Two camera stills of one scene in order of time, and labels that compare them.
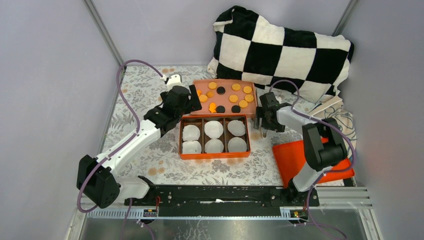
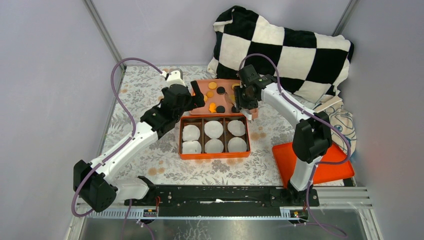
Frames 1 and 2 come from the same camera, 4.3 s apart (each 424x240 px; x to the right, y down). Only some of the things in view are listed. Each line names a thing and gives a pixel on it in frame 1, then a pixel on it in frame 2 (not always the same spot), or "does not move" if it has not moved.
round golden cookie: x=236 y=87 does not move
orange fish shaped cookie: x=212 y=105 does not move
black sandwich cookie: x=220 y=90 does not move
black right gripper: x=261 y=113 → x=239 y=102
